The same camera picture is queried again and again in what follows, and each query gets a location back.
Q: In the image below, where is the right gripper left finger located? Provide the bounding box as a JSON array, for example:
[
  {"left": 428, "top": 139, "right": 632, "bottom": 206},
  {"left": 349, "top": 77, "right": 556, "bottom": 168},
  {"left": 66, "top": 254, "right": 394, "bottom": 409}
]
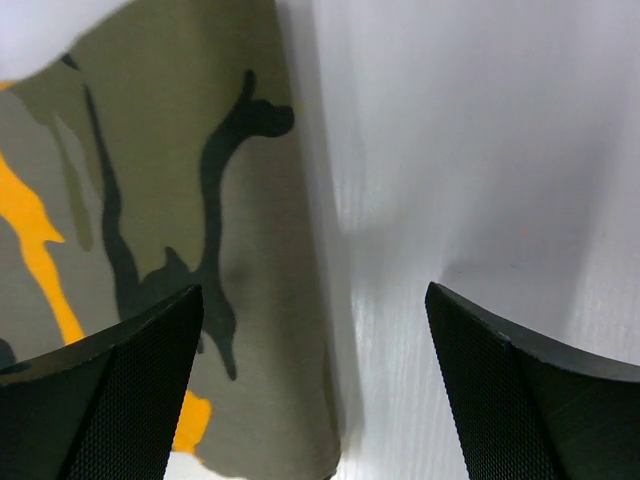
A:
[{"left": 1, "top": 285, "right": 203, "bottom": 480}]

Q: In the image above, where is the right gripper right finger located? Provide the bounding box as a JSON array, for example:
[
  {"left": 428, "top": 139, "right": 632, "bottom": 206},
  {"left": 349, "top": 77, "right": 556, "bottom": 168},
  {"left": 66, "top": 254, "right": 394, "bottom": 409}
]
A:
[{"left": 425, "top": 283, "right": 639, "bottom": 479}]

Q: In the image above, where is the camouflage trousers yellow green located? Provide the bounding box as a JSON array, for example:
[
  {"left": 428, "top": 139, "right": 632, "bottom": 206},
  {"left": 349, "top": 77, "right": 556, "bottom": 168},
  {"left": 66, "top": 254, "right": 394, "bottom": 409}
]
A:
[{"left": 1, "top": 1, "right": 341, "bottom": 479}]

